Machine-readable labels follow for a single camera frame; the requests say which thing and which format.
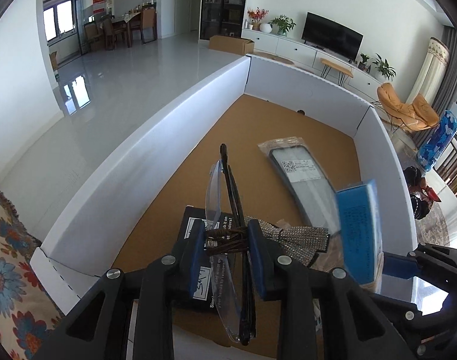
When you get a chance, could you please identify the black beaded scrunchie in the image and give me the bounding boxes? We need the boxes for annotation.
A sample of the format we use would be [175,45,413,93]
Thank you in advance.
[410,195,433,220]

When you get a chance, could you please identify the white blue medicine box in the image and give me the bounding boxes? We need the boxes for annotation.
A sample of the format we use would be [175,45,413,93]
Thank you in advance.
[336,180,384,293]

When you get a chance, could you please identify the blue clear safety glasses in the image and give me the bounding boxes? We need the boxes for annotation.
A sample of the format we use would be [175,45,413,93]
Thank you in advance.
[205,144,256,346]

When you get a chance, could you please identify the white cardboard sorting box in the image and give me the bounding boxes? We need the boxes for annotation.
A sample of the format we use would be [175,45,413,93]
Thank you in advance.
[31,56,416,359]

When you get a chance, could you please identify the rhinestone mesh bow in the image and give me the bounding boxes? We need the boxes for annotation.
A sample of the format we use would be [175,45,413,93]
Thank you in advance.
[245,216,330,267]

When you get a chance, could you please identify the floral cushion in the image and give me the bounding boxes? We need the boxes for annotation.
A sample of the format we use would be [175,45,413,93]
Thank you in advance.
[0,191,63,359]

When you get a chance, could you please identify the red foil snack packet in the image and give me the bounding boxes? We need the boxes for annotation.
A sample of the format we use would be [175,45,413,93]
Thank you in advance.
[419,177,442,203]

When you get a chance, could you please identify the black velvet scrunchie far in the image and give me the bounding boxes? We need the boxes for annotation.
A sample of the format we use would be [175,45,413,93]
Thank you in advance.
[403,166,426,189]

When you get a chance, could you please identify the black printed box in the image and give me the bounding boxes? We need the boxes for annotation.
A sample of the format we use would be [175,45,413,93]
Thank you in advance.
[172,205,245,314]

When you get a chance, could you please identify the wooden dining chair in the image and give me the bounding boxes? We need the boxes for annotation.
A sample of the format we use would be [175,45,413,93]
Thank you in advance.
[435,134,457,197]

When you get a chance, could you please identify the blue camouflage bottle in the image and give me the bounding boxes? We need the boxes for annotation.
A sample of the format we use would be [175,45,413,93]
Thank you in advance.
[416,104,457,173]

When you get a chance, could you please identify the orange lounge chair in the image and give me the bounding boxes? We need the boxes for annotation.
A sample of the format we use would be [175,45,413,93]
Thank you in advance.
[377,83,440,133]

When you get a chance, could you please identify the small wooden bench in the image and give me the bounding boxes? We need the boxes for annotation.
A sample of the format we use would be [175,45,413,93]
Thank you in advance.
[320,58,354,87]

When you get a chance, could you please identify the black television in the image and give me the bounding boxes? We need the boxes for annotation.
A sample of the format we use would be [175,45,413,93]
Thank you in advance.
[302,12,363,60]

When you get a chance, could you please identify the white tv cabinet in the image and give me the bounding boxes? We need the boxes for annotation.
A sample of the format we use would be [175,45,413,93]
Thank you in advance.
[241,29,381,101]

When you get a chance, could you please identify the cardboard box on floor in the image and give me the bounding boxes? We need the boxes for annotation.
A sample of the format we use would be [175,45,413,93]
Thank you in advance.
[209,35,255,56]

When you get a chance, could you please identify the brown braided hair tie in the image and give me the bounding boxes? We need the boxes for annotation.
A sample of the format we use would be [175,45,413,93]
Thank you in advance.
[203,226,251,255]

